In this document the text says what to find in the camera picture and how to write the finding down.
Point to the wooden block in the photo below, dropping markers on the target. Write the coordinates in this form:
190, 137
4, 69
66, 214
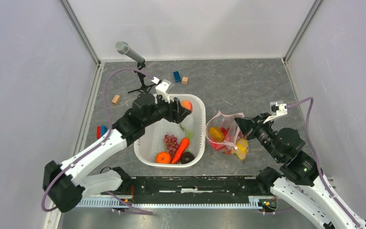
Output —
116, 99

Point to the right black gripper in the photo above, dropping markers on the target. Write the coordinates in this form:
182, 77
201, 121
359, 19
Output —
250, 126

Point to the dark avocado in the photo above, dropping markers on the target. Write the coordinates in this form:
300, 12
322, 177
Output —
186, 157

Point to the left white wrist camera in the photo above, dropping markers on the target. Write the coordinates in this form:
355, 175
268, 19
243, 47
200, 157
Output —
163, 88

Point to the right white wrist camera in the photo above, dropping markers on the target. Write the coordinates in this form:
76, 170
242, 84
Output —
278, 110

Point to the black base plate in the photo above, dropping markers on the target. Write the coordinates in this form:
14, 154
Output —
193, 190

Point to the red blue toy brick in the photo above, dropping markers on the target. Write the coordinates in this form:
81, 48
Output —
101, 131

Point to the small wooden cube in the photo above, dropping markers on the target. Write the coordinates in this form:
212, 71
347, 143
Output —
185, 80

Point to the white plastic basket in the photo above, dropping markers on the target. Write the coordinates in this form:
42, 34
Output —
193, 127

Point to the clear zip top bag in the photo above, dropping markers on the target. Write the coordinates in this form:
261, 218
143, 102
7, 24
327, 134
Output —
226, 121

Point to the strawberry bunch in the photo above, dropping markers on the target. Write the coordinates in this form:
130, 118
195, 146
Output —
227, 150

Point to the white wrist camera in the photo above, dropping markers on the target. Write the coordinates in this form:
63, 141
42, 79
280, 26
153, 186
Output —
163, 88
278, 110

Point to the yellow pear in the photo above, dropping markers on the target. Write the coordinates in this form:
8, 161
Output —
242, 148

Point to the peach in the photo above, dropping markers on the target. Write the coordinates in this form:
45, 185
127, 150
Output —
186, 104

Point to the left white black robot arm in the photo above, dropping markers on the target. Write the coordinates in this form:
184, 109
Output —
67, 183

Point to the red bell pepper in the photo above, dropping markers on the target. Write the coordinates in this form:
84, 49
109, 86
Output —
213, 144

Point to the orange tangerine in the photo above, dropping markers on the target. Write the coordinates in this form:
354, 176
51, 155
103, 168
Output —
163, 158

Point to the brown kiwi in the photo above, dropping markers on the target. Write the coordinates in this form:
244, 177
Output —
216, 134

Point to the grey microphone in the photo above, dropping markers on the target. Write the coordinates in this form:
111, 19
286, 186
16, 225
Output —
124, 49

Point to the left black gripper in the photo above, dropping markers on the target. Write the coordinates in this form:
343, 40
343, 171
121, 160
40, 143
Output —
176, 112

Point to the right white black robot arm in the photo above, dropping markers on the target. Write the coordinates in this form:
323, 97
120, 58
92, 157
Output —
300, 181

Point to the orange carrot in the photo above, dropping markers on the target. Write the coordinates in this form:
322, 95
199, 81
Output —
184, 144

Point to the purple grapes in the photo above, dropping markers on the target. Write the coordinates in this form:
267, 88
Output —
171, 144

